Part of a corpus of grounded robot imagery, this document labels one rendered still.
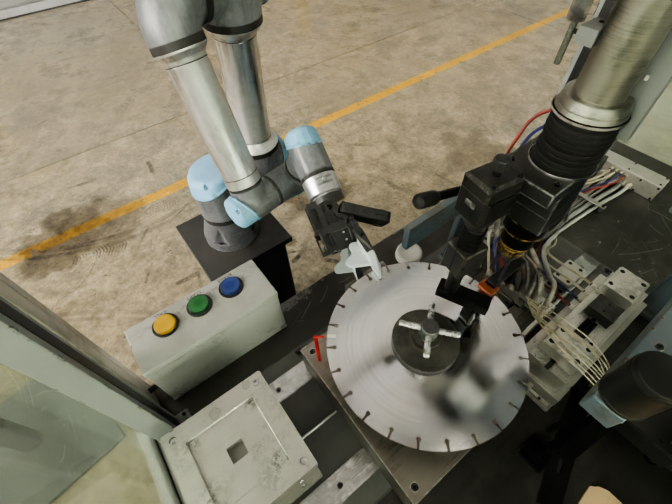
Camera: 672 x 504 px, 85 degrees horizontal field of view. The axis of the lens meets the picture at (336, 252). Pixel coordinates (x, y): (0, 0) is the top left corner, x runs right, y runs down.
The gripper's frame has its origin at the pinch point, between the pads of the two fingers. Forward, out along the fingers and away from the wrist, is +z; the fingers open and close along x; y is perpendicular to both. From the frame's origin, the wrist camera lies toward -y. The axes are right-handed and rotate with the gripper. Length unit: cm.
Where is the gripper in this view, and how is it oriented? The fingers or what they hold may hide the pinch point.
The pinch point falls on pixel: (372, 280)
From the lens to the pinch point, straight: 76.9
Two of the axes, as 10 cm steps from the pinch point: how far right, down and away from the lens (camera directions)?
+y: -9.0, 3.7, -2.4
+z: 3.9, 9.2, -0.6
